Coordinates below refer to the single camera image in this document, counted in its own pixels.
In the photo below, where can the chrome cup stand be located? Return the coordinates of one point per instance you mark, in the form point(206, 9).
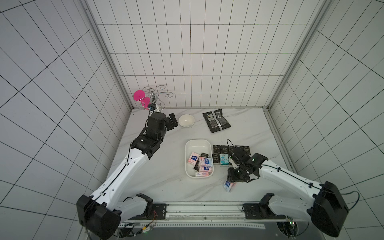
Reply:
point(155, 95)

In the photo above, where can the pink blue tissue pack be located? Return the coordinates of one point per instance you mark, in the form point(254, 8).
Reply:
point(205, 162)

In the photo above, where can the tilted pink tissue pack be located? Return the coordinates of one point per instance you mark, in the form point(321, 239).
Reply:
point(193, 159)

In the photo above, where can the black tissue multipack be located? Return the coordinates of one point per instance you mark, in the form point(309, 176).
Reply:
point(216, 121)

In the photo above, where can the small pink tissue pack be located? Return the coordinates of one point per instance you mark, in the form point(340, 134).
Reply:
point(228, 186)

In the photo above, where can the lower pink blue pack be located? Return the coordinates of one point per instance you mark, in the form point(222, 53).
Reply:
point(205, 169)

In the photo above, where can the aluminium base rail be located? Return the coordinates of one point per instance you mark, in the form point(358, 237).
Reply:
point(204, 215)

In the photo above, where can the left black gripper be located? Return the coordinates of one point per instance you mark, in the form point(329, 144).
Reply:
point(170, 126)

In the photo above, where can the teal tissue pack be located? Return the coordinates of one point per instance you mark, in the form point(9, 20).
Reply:
point(224, 160)

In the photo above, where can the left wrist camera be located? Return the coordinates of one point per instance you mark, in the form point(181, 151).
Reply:
point(153, 108)

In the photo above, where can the black Face tissue pack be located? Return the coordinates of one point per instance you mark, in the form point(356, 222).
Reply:
point(217, 149)

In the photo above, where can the white bowl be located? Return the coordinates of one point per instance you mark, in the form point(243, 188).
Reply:
point(186, 120)

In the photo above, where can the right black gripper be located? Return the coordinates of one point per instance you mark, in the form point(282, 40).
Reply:
point(238, 159)

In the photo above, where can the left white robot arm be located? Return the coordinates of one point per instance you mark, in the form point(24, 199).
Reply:
point(101, 213)

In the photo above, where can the pink cup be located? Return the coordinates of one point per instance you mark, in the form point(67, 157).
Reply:
point(141, 97)

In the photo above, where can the white storage box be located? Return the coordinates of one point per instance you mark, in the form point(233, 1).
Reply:
point(197, 146)

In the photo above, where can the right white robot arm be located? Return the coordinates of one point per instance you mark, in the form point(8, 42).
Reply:
point(322, 205)

